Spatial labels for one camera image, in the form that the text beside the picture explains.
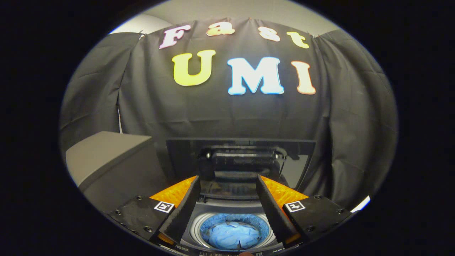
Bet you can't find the white flat board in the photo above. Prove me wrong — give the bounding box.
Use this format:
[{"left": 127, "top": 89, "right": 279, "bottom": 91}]
[{"left": 350, "top": 196, "right": 371, "bottom": 213}]

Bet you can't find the black backdrop cloth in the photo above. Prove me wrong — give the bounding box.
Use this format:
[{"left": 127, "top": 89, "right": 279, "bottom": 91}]
[{"left": 60, "top": 18, "right": 398, "bottom": 211}]

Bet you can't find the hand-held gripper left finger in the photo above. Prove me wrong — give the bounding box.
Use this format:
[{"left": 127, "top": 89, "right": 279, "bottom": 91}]
[{"left": 108, "top": 175, "right": 202, "bottom": 246}]

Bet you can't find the light blue polo shirt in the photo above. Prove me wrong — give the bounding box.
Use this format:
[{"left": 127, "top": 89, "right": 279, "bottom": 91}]
[{"left": 207, "top": 221, "right": 262, "bottom": 250}]

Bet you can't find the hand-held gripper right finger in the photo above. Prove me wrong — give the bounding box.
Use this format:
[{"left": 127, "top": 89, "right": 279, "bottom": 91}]
[{"left": 256, "top": 174, "right": 353, "bottom": 246}]

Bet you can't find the grey cabinet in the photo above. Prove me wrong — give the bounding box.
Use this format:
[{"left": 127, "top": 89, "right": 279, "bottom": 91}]
[{"left": 66, "top": 131, "right": 168, "bottom": 214}]

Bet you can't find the grey top-load washing machine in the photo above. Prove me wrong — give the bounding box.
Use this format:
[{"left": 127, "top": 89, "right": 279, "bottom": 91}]
[{"left": 167, "top": 138, "right": 317, "bottom": 256}]

